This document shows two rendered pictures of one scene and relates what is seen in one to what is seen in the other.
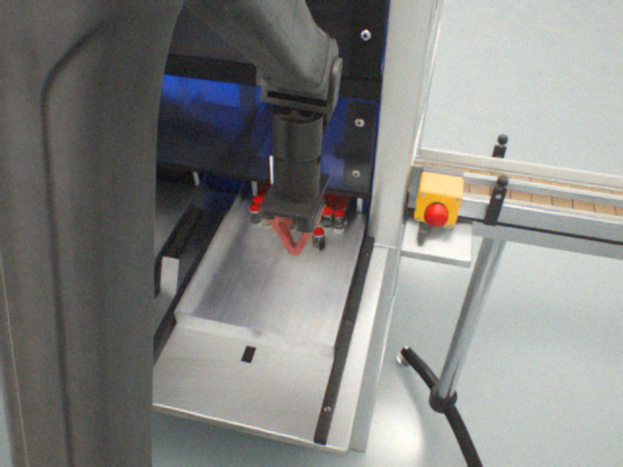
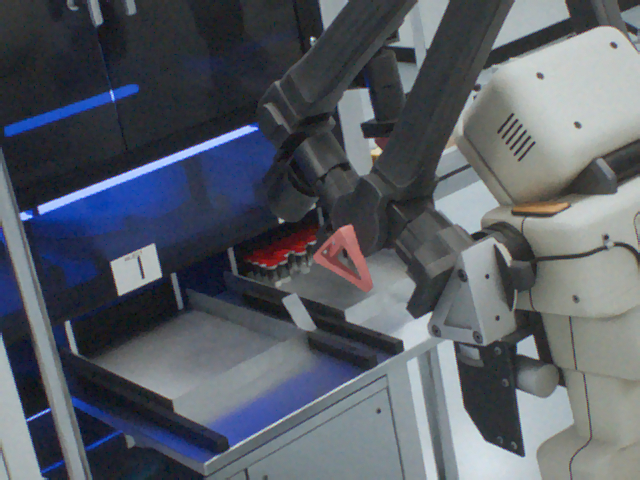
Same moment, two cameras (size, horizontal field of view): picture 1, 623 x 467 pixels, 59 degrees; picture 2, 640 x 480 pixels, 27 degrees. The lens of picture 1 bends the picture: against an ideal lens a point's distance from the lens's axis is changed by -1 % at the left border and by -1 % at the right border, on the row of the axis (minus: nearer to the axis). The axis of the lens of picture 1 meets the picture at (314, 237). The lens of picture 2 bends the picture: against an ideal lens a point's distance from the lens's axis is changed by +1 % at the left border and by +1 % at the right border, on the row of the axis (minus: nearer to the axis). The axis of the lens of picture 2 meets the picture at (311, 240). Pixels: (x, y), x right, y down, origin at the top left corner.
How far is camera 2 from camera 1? 187 cm
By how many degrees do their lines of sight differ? 47
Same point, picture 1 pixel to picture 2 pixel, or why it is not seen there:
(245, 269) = (323, 295)
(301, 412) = not seen: hidden behind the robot
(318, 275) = (372, 266)
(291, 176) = (399, 94)
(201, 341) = (377, 321)
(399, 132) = (354, 111)
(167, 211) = (195, 327)
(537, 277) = not seen: hidden behind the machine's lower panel
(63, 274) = not seen: outside the picture
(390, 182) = (362, 163)
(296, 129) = (391, 57)
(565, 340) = (461, 419)
